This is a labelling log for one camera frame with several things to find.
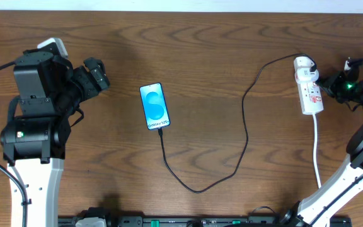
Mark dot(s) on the white power strip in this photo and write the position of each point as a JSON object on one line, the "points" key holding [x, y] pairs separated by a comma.
{"points": [[309, 92]]}

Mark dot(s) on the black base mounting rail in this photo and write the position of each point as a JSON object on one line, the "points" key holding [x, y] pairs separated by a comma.
{"points": [[261, 216]]}

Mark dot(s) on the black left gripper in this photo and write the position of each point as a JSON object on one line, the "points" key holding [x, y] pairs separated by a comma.
{"points": [[91, 77]]}

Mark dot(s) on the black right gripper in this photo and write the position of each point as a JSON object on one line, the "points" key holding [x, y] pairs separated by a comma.
{"points": [[335, 87]]}

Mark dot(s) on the blue screen Galaxy smartphone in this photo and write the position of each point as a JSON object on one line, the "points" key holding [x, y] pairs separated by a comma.
{"points": [[154, 105]]}

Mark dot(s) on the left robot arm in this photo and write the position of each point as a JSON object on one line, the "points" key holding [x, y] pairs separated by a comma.
{"points": [[34, 138]]}

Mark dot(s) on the white USB charger adapter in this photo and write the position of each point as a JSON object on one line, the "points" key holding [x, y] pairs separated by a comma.
{"points": [[303, 62]]}

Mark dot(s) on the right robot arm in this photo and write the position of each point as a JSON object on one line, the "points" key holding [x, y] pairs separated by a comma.
{"points": [[341, 187]]}

